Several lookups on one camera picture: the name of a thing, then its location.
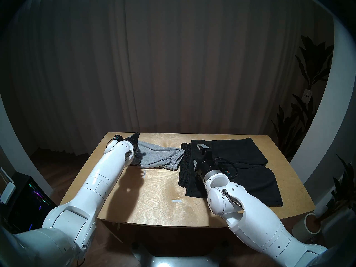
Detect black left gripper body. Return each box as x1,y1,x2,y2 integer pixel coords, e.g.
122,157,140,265
126,137,139,152

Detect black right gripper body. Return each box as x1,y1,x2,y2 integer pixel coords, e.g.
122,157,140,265
194,156,223,184

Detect grey shorts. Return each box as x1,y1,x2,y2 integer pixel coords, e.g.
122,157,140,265
135,140,186,171

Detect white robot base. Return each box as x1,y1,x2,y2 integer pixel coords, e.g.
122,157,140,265
131,241,231,267

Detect black shorts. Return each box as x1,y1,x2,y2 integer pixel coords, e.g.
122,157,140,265
178,138,283,207

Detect brown pleated curtain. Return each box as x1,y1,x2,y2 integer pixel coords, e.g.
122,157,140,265
0,0,334,158

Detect white round plant pot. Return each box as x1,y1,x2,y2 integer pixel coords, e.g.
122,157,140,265
292,213,322,243

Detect black computer tower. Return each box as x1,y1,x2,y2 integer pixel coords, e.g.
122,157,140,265
7,172,57,232

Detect small white box device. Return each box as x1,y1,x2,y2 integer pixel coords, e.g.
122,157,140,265
0,182,16,204

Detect small dark potted plant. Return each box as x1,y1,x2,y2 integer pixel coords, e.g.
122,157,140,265
317,154,356,222

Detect tall dark leafy plant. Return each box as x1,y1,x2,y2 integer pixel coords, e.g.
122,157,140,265
271,35,334,161

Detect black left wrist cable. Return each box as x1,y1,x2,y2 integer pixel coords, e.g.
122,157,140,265
107,138,143,166

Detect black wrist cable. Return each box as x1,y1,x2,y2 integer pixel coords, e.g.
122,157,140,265
213,157,238,178
107,138,143,166

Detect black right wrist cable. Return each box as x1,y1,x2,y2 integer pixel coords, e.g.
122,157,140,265
213,157,238,178

